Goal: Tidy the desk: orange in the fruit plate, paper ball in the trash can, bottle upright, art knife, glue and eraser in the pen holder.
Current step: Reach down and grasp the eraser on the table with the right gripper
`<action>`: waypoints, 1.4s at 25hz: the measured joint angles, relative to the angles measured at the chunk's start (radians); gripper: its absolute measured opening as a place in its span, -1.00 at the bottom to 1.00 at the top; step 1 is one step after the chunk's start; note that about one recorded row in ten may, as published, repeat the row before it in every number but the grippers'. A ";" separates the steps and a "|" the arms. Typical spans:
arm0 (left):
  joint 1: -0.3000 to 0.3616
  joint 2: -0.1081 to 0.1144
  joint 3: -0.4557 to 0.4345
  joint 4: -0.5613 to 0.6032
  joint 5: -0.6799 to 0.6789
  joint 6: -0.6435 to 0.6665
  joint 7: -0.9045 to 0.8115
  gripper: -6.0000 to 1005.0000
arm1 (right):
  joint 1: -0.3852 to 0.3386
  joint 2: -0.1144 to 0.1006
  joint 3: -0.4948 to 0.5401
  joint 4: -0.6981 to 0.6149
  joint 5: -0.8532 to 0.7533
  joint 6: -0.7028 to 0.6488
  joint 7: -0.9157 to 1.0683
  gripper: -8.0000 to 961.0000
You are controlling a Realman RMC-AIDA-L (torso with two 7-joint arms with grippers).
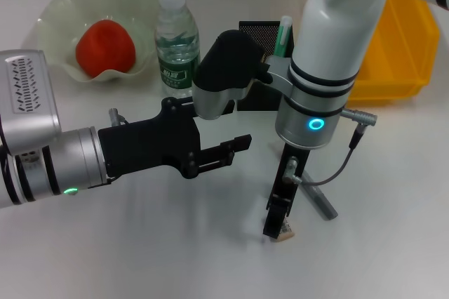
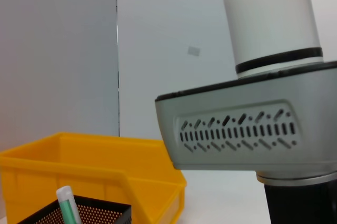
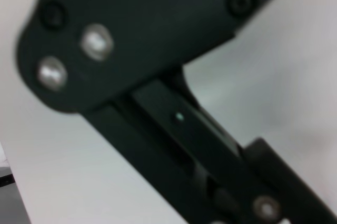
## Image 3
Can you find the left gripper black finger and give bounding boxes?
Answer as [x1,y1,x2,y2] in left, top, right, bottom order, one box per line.
[89,66,337,224]

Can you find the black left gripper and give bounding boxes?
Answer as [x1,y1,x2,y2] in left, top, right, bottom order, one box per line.
[15,0,301,114]

